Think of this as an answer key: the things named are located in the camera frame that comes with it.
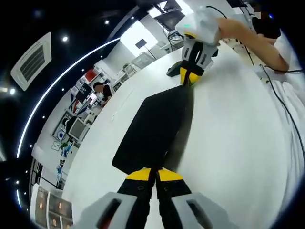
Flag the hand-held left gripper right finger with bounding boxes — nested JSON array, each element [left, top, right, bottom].
[[156, 167, 236, 229]]

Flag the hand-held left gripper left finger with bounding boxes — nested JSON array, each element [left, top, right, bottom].
[[73, 167, 153, 229]]

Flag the black mouse pad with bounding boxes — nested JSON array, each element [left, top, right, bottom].
[[112, 85, 195, 175]]

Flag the white desk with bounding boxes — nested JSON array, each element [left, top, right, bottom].
[[62, 40, 295, 229]]

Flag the black monitor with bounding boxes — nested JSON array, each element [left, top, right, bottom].
[[154, 10, 185, 28]]

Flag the small drawer cabinet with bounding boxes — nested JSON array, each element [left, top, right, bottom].
[[30, 183, 73, 229]]

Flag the white mesh office chair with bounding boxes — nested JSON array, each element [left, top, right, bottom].
[[69, 116, 90, 140]]

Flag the red box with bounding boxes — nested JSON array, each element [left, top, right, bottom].
[[85, 69, 98, 83]]

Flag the person's white shirt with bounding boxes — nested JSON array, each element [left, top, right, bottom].
[[252, 33, 305, 215]]

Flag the white storage shelf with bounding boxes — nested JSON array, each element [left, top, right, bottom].
[[70, 69, 105, 113]]

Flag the ceiling light strip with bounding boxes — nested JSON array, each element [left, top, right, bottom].
[[16, 38, 121, 158]]

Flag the ceiling air conditioner vent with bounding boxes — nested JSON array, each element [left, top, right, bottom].
[[10, 32, 52, 91]]

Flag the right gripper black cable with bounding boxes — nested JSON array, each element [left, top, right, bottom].
[[259, 63, 305, 156]]

